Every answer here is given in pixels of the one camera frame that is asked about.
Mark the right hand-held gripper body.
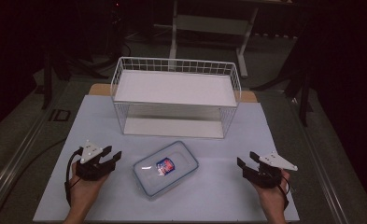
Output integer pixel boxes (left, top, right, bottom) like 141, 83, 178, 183
242, 150, 299, 189

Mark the metal floor rail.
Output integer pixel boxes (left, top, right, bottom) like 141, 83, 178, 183
0, 102, 61, 216
288, 97, 350, 224

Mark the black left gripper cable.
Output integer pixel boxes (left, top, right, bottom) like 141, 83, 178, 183
64, 147, 84, 207

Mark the pale blue table mat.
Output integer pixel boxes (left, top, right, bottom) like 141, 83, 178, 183
32, 94, 301, 223

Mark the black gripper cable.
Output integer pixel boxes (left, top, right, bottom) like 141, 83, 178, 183
276, 175, 291, 211
64, 147, 84, 207

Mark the black stand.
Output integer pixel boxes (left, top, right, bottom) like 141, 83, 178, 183
40, 49, 110, 110
250, 66, 315, 127

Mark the white wire shelf rack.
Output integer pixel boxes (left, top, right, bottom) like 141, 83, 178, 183
110, 56, 243, 140

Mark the dark floor socket plate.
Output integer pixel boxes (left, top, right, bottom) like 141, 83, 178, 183
49, 108, 72, 122

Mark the white metal frame stand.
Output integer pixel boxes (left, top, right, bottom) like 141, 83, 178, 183
168, 0, 260, 78

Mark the black floor cable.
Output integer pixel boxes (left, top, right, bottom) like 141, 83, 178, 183
0, 136, 67, 223

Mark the person's left hand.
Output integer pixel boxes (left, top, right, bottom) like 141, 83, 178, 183
68, 161, 111, 217

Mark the clear plastic food container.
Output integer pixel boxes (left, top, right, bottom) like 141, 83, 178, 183
132, 140, 200, 201

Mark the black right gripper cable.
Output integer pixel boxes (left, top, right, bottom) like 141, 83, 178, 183
276, 175, 291, 211

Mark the person's right hand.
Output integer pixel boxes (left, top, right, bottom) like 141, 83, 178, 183
251, 169, 291, 218

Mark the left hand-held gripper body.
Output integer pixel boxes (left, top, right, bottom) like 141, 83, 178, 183
75, 140, 116, 182

